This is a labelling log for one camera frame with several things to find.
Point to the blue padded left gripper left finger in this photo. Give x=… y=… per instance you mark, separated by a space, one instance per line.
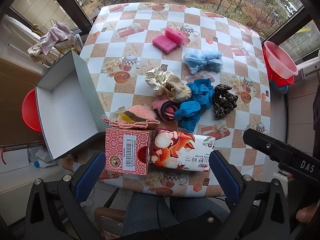
x=87 y=175

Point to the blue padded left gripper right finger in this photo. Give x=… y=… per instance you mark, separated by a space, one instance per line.
x=227 y=175

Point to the leopard print scrunchie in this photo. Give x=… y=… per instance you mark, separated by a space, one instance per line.
x=223 y=101

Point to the pink knit hat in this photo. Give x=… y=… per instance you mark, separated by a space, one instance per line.
x=136 y=117

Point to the beige sock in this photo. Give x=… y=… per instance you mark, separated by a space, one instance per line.
x=176 y=90

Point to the cream polka dot scrunchie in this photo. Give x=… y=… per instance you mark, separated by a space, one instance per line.
x=157 y=78

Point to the light blue fluffy cloth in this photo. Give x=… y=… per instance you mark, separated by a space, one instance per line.
x=197 y=61

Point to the pink sponge with holes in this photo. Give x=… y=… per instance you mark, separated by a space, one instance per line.
x=175 y=36

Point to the person's hand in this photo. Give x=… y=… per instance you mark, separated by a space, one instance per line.
x=306 y=214

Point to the wooden chair seat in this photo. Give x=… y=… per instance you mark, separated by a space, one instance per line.
x=109 y=221

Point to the red patterned carton box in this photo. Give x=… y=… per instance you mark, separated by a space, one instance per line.
x=128 y=151

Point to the plastic bottle blue cap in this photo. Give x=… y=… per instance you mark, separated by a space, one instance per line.
x=40 y=157

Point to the grey cardboard box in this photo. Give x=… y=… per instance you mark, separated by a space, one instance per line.
x=68 y=106

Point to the person's jeans legs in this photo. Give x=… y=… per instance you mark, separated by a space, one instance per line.
x=147 y=212

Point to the red plastic basin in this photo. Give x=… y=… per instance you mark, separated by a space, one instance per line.
x=272 y=76

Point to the red plastic chair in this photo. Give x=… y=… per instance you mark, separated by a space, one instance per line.
x=30 y=115

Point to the pink plastic basin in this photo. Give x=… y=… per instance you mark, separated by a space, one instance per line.
x=279 y=60

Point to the checkered patterned tablecloth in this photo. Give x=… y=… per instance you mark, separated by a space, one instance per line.
x=197 y=75

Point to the brown cardboard sheet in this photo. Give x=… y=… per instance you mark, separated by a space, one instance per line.
x=16 y=81

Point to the pink white hanging cloth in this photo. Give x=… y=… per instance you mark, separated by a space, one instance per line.
x=59 y=32

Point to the gold wire rack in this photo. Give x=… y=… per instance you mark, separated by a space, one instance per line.
x=61 y=48

